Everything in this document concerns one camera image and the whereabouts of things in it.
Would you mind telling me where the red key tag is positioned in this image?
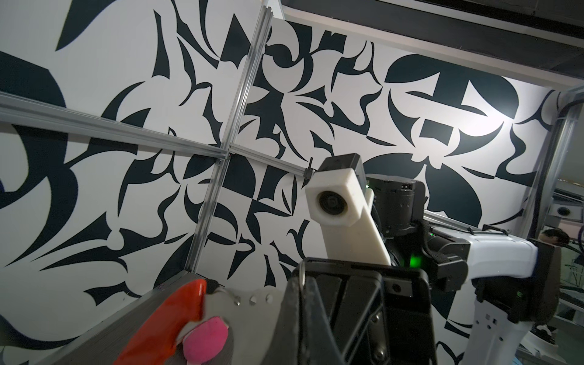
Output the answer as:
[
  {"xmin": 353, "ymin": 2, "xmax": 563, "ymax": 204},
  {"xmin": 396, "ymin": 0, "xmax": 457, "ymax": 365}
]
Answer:
[{"xmin": 114, "ymin": 279, "xmax": 207, "ymax": 365}]

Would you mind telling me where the pink plush doll black hat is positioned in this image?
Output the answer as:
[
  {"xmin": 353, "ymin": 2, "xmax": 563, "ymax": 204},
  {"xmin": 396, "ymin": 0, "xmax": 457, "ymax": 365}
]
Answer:
[{"xmin": 181, "ymin": 316, "xmax": 229, "ymax": 364}]

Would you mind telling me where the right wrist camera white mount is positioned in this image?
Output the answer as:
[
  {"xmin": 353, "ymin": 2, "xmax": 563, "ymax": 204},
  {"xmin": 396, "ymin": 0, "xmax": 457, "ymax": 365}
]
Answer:
[{"xmin": 305, "ymin": 153, "xmax": 392, "ymax": 266}]

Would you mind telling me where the black wall hook rack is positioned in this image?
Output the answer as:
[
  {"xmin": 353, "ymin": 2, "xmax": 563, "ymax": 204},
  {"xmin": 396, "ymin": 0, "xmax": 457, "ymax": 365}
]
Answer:
[{"xmin": 302, "ymin": 157, "xmax": 316, "ymax": 188}]

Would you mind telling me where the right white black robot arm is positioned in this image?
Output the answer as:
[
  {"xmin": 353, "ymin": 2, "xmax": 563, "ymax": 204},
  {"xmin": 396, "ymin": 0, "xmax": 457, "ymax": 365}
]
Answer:
[{"xmin": 298, "ymin": 168, "xmax": 561, "ymax": 364}]

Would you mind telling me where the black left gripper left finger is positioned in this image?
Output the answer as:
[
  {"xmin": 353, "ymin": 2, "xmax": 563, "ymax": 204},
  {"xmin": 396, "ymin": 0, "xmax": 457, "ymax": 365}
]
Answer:
[{"xmin": 262, "ymin": 278, "xmax": 302, "ymax": 364}]

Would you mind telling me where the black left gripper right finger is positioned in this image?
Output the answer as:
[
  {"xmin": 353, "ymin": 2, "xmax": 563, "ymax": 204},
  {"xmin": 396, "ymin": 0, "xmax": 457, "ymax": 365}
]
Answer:
[{"xmin": 301, "ymin": 277, "xmax": 345, "ymax": 365}]

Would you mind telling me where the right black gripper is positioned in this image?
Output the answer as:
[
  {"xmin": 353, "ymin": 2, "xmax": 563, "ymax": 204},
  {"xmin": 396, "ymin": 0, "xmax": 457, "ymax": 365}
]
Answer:
[{"xmin": 294, "ymin": 258, "xmax": 437, "ymax": 364}]

